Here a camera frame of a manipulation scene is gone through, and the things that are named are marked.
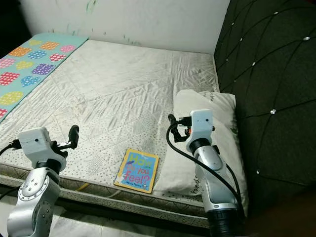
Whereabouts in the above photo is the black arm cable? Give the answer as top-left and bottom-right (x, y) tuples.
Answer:
(166, 124), (245, 209)
(0, 140), (26, 199)

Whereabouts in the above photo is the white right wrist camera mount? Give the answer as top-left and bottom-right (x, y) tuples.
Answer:
(185, 108), (214, 147)

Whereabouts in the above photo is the yellow-edged blue picture book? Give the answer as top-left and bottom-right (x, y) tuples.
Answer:
(113, 148), (160, 195)

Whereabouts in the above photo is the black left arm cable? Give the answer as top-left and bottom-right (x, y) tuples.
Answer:
(0, 140), (26, 199)

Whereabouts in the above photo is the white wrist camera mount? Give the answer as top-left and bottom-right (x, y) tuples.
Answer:
(17, 126), (63, 164)
(185, 108), (214, 147)

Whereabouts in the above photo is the black tufted headboard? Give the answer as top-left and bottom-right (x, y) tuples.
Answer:
(213, 0), (316, 224)

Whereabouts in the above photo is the white quilted mattress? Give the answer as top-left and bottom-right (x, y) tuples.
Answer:
(0, 38), (221, 228)

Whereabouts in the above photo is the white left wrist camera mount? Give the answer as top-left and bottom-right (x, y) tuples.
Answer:
(17, 126), (63, 164)

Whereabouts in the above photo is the teal blanket with coloured shapes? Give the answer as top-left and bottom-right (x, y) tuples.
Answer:
(0, 32), (89, 119)

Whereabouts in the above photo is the white pillow with lettering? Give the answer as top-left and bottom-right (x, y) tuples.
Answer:
(153, 89), (250, 211)

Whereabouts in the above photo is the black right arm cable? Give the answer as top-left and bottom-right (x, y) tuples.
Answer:
(166, 124), (245, 209)

